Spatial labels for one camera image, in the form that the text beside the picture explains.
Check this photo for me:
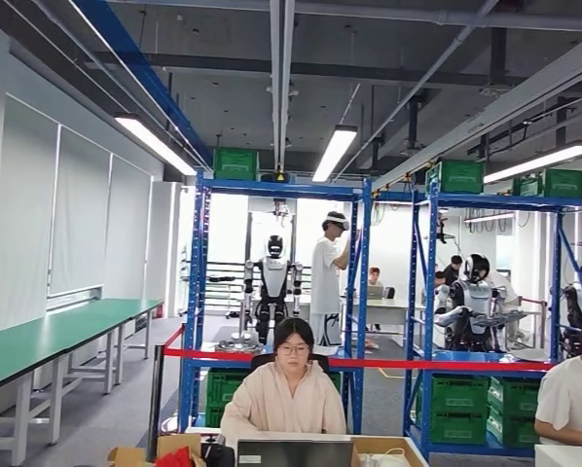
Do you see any white flat packet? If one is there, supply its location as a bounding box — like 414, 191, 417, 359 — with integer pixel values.
359, 449, 412, 467

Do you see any green top long workbench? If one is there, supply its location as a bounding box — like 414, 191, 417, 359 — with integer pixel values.
0, 298, 165, 467

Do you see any blue ceiling beam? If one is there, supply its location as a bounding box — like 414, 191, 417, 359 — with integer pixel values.
71, 0, 214, 172

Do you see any red cloth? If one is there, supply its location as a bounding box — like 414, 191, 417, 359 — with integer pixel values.
155, 446, 195, 467

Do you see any white office desk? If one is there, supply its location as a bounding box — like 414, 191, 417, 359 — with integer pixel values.
340, 296, 411, 331

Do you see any wide grey cable tray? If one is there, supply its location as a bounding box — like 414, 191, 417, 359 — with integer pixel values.
371, 48, 582, 193

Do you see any dark open laptop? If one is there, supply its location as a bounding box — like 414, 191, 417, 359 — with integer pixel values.
236, 439, 355, 467

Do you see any short red barrier belt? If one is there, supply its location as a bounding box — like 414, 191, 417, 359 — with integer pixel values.
163, 324, 186, 354

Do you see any shallow open cardboard box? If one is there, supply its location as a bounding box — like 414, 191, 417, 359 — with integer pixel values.
351, 435, 430, 467

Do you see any blue steel shelf rack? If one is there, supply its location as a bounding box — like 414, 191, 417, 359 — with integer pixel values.
402, 182, 582, 460
178, 170, 373, 434

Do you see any white black humanoid robot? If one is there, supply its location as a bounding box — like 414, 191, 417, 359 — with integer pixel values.
242, 234, 304, 346
434, 253, 511, 352

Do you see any ceiling light strip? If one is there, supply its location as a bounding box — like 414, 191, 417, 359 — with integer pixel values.
115, 114, 198, 177
312, 126, 359, 184
483, 141, 582, 185

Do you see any grey double ceiling rail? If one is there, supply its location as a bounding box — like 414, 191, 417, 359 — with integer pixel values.
269, 0, 296, 172

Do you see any grey stanchion post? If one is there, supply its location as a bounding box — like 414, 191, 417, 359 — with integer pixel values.
147, 344, 166, 462

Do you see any rack light strip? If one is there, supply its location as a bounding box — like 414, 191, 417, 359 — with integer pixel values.
463, 212, 515, 225

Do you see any grey window rail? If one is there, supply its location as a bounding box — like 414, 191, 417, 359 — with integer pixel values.
46, 285, 103, 314

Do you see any dark humanoid robot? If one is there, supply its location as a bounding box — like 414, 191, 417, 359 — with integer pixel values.
561, 261, 582, 359

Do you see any long red barrier belt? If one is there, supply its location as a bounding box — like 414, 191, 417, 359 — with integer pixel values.
163, 346, 555, 374

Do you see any white desk with steel top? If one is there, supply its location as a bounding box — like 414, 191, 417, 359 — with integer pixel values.
183, 425, 430, 467

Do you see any dark window railing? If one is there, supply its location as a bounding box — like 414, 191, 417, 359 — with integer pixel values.
180, 261, 313, 318

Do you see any white roller blind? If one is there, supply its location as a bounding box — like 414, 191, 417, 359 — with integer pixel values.
0, 94, 60, 335
103, 154, 152, 301
49, 126, 112, 297

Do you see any green plastic crate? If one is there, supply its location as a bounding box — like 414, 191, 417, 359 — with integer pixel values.
512, 175, 545, 198
429, 411, 489, 446
205, 368, 251, 409
205, 404, 226, 430
426, 159, 485, 196
212, 147, 259, 182
543, 168, 582, 199
486, 409, 540, 449
488, 377, 542, 417
429, 375, 490, 413

